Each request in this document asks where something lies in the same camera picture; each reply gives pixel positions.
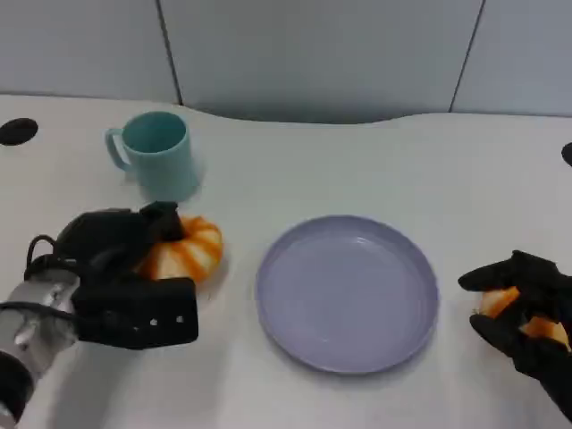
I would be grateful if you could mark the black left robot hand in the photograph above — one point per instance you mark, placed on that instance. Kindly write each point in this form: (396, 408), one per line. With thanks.
(107, 237)

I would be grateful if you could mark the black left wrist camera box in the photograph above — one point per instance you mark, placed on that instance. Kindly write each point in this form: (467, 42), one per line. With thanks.
(134, 313)

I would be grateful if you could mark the orange white toy bread roll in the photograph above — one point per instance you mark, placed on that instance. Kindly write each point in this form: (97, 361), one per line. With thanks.
(196, 250)
(498, 299)

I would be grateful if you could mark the lilac plate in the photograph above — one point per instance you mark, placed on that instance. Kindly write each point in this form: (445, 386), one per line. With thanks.
(348, 299)

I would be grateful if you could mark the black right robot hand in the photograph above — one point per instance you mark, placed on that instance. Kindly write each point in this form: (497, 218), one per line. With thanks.
(536, 277)

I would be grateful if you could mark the pale green mug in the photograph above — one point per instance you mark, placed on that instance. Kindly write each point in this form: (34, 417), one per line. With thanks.
(163, 172)

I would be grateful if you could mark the black table grommet hole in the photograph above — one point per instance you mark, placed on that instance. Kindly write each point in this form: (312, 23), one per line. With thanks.
(18, 131)
(568, 154)

